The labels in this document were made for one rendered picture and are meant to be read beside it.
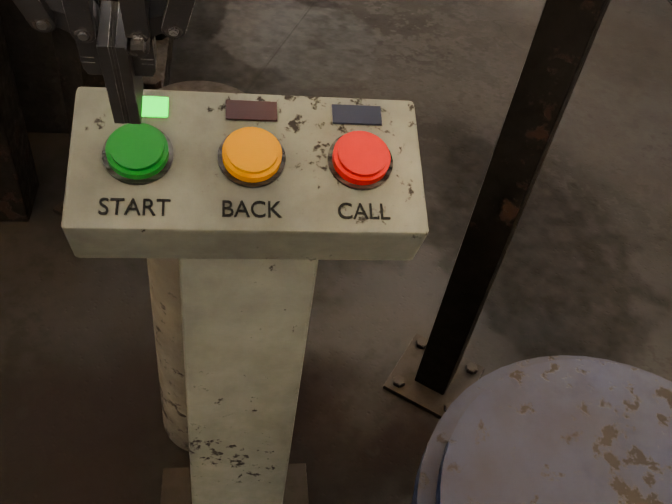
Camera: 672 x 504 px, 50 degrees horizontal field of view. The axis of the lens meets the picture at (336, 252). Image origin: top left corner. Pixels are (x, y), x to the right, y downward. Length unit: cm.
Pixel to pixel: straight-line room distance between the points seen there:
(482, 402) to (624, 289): 83
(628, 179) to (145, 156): 130
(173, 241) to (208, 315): 9
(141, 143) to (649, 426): 45
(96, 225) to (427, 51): 148
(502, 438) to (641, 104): 143
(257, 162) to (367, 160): 7
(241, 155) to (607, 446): 36
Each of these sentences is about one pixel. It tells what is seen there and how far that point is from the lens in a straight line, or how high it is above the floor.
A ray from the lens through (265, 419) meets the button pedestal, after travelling 69.
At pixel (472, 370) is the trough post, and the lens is 115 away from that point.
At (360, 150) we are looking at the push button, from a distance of 50.
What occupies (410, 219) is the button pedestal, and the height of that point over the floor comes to 58.
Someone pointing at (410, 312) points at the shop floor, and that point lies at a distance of 121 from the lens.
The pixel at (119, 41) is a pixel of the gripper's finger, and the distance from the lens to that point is 39.
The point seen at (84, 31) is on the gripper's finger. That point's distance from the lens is 39.
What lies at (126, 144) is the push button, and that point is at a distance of 49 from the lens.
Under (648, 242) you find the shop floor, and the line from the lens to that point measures 152.
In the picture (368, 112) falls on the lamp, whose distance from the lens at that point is 53.
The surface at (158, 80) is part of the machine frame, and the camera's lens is 150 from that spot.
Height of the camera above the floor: 91
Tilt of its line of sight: 46 degrees down
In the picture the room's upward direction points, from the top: 10 degrees clockwise
